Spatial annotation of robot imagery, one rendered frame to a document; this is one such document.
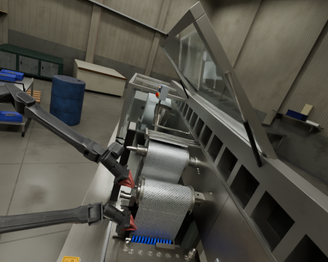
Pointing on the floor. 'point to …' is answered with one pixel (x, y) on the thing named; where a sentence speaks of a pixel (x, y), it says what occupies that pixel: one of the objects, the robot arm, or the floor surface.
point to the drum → (67, 99)
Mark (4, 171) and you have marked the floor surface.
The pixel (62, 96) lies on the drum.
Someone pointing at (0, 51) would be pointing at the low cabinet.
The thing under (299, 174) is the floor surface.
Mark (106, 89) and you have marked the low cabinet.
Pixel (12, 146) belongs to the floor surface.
